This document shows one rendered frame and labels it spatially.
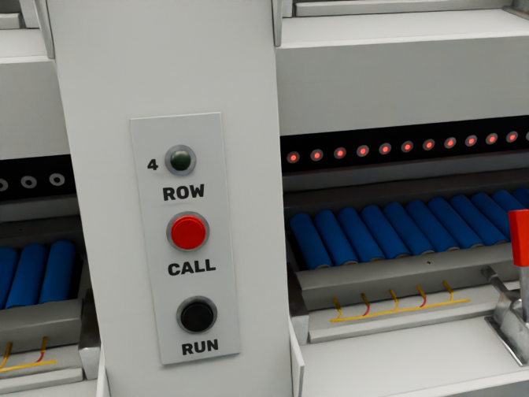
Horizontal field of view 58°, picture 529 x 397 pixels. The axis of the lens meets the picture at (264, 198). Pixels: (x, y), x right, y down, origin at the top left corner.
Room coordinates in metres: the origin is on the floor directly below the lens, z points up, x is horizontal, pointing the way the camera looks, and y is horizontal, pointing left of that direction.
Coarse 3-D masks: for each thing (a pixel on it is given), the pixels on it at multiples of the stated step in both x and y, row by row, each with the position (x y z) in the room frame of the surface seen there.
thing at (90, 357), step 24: (0, 216) 0.36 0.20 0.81; (24, 216) 0.36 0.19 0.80; (48, 216) 0.37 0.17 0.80; (96, 336) 0.25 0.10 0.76; (0, 360) 0.27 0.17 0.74; (24, 360) 0.27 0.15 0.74; (48, 360) 0.27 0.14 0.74; (72, 360) 0.27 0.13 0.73; (96, 360) 0.25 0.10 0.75; (72, 384) 0.25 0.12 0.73; (96, 384) 0.25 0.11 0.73
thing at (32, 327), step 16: (48, 304) 0.28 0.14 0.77; (64, 304) 0.28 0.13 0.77; (80, 304) 0.28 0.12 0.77; (0, 320) 0.27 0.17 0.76; (16, 320) 0.27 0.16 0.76; (32, 320) 0.27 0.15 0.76; (48, 320) 0.27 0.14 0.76; (64, 320) 0.27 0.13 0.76; (80, 320) 0.27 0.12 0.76; (0, 336) 0.26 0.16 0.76; (16, 336) 0.26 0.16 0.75; (32, 336) 0.27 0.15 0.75; (48, 336) 0.27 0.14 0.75; (64, 336) 0.27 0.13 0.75; (0, 352) 0.27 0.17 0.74; (0, 368) 0.25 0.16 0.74; (16, 368) 0.25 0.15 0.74
